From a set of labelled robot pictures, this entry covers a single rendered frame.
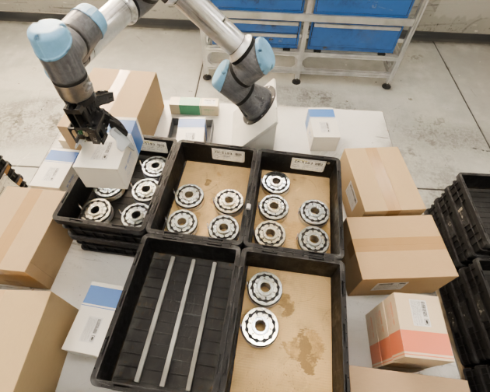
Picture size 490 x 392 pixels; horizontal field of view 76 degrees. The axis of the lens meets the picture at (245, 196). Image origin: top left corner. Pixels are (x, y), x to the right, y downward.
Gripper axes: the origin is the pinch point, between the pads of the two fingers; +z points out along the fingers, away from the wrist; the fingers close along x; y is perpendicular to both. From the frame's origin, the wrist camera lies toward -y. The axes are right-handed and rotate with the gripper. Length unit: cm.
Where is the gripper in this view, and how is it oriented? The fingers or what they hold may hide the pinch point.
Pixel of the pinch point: (110, 147)
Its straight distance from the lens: 99.5
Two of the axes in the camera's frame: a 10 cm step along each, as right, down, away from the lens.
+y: -0.5, 8.2, -5.7
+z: -0.2, 5.7, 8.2
